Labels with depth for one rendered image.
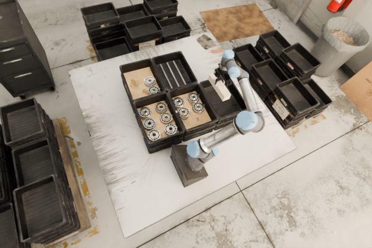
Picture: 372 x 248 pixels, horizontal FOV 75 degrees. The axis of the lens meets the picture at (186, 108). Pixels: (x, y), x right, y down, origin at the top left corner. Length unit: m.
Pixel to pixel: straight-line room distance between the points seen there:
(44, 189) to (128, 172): 0.72
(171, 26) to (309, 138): 2.29
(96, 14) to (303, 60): 2.66
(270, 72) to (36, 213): 2.79
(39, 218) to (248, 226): 1.87
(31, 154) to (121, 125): 0.90
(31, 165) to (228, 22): 3.38
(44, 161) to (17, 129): 0.38
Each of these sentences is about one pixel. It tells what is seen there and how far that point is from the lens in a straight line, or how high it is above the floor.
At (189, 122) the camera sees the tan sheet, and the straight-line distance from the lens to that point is 2.05.
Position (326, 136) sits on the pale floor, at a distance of 3.58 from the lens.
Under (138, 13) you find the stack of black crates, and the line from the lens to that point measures 3.66.
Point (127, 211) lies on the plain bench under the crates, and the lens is 1.96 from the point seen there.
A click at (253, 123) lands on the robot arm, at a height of 1.42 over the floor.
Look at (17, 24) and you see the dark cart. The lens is 2.99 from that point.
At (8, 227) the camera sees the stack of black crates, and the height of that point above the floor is 0.27.
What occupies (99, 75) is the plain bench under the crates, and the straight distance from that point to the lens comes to 2.52.
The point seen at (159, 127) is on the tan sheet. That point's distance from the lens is 2.01.
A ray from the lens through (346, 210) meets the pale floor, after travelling 3.33.
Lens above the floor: 2.63
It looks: 59 degrees down
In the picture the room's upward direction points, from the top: 11 degrees clockwise
